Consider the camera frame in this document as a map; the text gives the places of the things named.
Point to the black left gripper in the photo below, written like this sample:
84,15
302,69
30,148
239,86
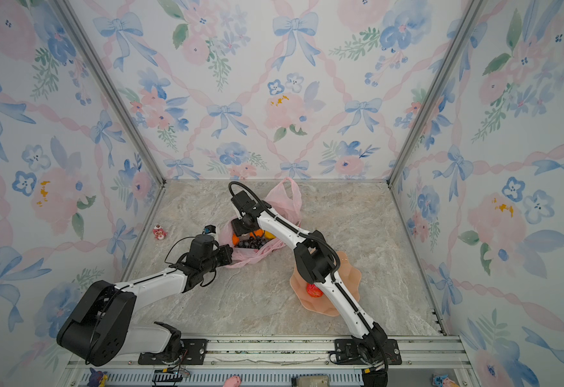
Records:
226,253

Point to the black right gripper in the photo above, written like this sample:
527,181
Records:
237,230

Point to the pink plastic bag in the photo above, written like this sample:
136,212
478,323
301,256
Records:
286,199

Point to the peach scalloped plastic bowl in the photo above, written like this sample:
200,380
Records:
351,277

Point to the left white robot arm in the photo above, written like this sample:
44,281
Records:
101,325

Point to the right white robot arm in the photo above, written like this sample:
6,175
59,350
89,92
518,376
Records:
318,264

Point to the fake dark grapes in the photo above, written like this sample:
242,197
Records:
252,242

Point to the small red white figurine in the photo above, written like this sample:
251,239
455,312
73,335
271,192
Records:
159,232

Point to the pink toy at front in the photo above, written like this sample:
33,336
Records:
234,381

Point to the grey box at front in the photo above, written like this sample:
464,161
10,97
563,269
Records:
311,381

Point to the purple toy at front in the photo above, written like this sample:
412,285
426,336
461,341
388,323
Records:
97,378

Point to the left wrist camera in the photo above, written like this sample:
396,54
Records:
209,230

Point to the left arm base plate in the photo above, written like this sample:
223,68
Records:
182,352

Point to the aluminium rail frame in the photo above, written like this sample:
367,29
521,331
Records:
269,360

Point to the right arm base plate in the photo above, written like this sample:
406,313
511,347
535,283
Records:
346,352

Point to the left aluminium corner post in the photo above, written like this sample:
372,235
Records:
68,18

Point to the aluminium corner post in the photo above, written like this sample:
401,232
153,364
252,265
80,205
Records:
68,18
465,28

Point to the right aluminium corner post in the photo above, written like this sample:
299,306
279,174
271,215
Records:
465,28

